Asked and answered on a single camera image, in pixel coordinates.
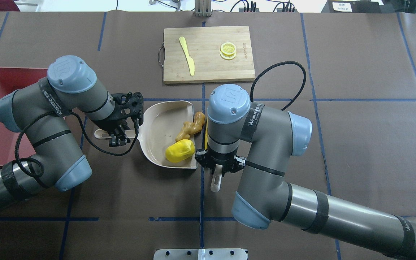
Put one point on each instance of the yellow lemon fruit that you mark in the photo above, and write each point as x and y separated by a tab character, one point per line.
180	151

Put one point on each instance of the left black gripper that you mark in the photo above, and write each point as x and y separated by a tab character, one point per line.
112	122

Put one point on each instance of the aluminium frame post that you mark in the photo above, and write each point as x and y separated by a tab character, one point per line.
203	8

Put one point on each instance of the brown ginger root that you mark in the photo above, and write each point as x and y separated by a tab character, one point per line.
191	128

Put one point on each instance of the lemon slice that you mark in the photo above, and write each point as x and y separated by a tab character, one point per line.
228	51

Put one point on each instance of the wooden cutting board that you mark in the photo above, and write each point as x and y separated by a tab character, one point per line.
204	47

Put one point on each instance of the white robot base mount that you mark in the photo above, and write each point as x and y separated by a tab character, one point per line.
202	254

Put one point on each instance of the beige brush black bristles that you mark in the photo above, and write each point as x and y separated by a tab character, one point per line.
216	180

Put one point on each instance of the beige plastic dustpan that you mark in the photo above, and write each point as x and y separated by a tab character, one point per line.
162	124

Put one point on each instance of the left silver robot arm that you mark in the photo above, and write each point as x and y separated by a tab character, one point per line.
46	152

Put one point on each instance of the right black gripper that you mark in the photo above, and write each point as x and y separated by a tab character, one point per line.
219	160

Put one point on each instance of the yellow plastic knife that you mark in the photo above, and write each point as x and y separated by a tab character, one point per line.
189	59

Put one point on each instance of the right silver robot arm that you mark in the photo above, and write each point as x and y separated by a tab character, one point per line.
247	136

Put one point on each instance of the black box with label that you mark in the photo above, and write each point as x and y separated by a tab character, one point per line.
351	6

